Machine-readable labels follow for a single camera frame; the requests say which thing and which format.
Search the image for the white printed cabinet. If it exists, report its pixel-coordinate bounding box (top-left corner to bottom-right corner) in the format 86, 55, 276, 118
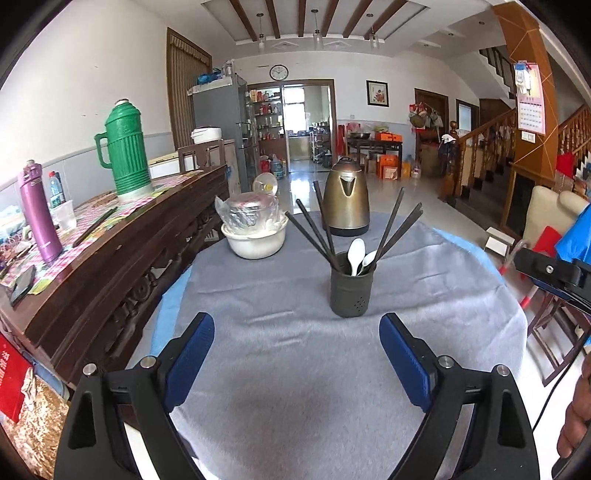
222, 138, 243, 195

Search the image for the bunch of dark chopsticks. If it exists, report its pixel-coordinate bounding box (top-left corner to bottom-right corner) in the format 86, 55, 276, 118
285, 181, 424, 271

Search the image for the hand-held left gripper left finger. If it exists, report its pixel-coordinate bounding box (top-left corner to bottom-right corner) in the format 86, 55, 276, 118
54, 312, 216, 480

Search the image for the purple drinking bottle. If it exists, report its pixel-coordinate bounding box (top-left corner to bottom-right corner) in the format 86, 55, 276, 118
18, 160, 63, 264

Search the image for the dark utensil holder cup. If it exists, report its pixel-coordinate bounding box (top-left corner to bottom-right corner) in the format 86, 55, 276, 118
329, 251, 377, 318

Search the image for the checked plastic table mat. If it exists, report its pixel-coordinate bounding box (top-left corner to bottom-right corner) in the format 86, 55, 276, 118
0, 170, 204, 296

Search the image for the shelf with bottles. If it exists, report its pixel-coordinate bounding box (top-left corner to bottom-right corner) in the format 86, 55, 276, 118
248, 90, 284, 160

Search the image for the cream armchair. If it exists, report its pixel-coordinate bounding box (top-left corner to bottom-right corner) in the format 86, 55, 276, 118
526, 185, 591, 252

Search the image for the wooden chair with open back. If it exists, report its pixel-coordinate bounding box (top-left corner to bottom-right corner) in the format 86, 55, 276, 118
177, 140, 227, 172

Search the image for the framed picture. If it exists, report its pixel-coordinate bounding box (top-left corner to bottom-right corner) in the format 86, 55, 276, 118
366, 80, 390, 107

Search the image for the white step stool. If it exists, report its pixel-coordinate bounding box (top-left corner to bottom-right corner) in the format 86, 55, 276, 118
485, 228, 516, 257

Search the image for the green thermos jug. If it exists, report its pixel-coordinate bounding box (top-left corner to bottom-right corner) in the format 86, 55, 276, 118
94, 99, 154, 200

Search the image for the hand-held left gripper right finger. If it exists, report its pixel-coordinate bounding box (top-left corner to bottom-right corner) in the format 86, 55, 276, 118
379, 312, 541, 480

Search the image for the white rice cooker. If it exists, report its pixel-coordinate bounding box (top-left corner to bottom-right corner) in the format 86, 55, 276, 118
191, 127, 223, 146

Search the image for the red paper bag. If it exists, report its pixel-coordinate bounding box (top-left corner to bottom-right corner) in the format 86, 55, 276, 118
0, 332, 35, 424

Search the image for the blue cloth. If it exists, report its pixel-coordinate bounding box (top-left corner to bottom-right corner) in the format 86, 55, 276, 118
556, 203, 591, 265

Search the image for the blue table cover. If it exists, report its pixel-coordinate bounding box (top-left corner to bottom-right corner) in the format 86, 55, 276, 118
124, 226, 504, 370

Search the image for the grey refrigerator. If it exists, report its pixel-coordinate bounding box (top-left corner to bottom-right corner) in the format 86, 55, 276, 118
188, 74, 262, 195

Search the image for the plastic water bottle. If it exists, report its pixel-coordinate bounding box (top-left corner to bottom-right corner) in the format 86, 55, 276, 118
47, 172, 65, 208

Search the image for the person's right hand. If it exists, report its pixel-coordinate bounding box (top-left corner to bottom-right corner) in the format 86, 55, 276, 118
556, 369, 591, 460

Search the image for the carved wooden sideboard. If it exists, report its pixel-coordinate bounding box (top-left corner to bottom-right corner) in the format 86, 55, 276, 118
0, 165, 232, 388

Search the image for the clear plastic cup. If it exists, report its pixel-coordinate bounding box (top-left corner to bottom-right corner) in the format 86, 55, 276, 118
52, 200, 77, 232

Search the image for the brown slatted door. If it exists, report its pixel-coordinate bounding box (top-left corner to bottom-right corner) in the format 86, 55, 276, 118
166, 28, 213, 151

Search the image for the grey tablecloth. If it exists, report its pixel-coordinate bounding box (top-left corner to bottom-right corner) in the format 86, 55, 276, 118
164, 210, 527, 480

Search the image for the black cable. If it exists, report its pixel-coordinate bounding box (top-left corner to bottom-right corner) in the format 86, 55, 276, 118
533, 342, 591, 430

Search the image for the orange gift box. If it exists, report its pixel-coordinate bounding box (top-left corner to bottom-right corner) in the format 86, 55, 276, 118
376, 154, 400, 181

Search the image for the wall calendar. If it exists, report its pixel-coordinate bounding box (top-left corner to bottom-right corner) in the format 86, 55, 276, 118
513, 61, 548, 136

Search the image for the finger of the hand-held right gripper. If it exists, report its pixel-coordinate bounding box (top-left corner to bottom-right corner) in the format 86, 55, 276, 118
512, 247, 586, 296

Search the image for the dark flat stick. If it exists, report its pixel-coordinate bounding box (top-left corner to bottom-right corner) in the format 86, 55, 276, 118
71, 207, 118, 247

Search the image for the red plastic chair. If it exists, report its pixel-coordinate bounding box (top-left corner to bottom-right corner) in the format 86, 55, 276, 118
501, 226, 570, 308

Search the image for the dark wooden side table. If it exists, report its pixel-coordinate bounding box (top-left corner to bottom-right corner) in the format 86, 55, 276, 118
346, 138, 404, 174

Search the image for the gold electric kettle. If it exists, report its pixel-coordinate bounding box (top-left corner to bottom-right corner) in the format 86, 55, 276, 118
322, 157, 371, 237

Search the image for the black phone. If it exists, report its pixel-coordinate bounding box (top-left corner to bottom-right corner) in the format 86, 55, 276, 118
9, 265, 37, 306

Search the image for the dark wooden door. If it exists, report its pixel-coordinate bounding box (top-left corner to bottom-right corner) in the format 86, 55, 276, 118
414, 88, 450, 134

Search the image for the wooden staircase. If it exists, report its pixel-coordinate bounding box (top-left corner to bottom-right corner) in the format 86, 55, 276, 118
438, 46, 591, 217

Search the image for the white plastic basin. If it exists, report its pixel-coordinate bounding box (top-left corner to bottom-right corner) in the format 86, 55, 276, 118
221, 215, 289, 260

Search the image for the floral brown cloth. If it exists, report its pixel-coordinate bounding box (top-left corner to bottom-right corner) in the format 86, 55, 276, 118
0, 374, 70, 478

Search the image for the pile of snack packets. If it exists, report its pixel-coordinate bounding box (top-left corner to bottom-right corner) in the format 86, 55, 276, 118
0, 208, 33, 273

